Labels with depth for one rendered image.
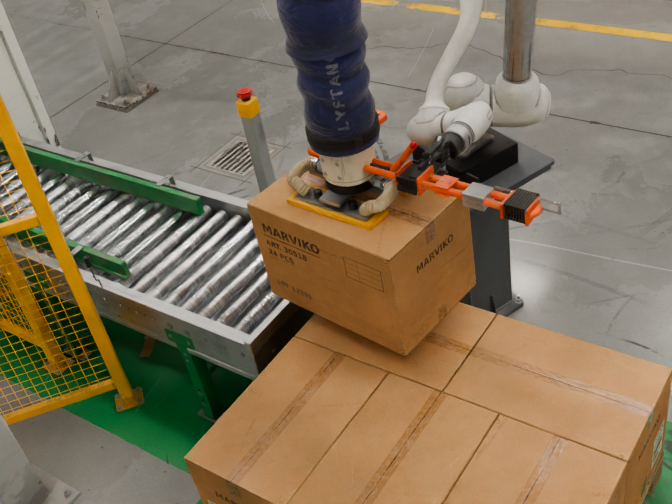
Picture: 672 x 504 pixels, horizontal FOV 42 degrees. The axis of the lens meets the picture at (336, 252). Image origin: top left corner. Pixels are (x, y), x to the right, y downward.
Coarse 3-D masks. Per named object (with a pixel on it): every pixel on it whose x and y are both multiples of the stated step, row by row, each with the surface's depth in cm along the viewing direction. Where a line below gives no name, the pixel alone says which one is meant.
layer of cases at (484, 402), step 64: (320, 320) 312; (448, 320) 302; (512, 320) 297; (256, 384) 293; (320, 384) 288; (384, 384) 283; (448, 384) 279; (512, 384) 275; (576, 384) 271; (640, 384) 267; (192, 448) 275; (256, 448) 271; (320, 448) 267; (384, 448) 263; (448, 448) 259; (512, 448) 256; (576, 448) 252; (640, 448) 258
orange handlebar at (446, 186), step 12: (384, 120) 286; (312, 156) 277; (372, 168) 263; (432, 180) 254; (444, 180) 251; (456, 180) 250; (444, 192) 248; (456, 192) 246; (492, 192) 243; (492, 204) 239; (540, 204) 236
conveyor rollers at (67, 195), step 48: (0, 192) 418; (48, 192) 418; (96, 192) 407; (96, 240) 378; (144, 240) 368; (192, 240) 363; (240, 240) 359; (144, 288) 345; (192, 288) 342; (240, 288) 337
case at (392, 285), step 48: (288, 192) 285; (432, 192) 271; (288, 240) 280; (336, 240) 261; (384, 240) 256; (432, 240) 264; (288, 288) 299; (336, 288) 277; (384, 288) 259; (432, 288) 273; (384, 336) 275
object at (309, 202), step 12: (312, 192) 279; (324, 192) 278; (300, 204) 276; (312, 204) 274; (324, 204) 272; (348, 204) 267; (360, 204) 269; (336, 216) 268; (348, 216) 266; (360, 216) 264; (372, 216) 264; (384, 216) 265; (372, 228) 261
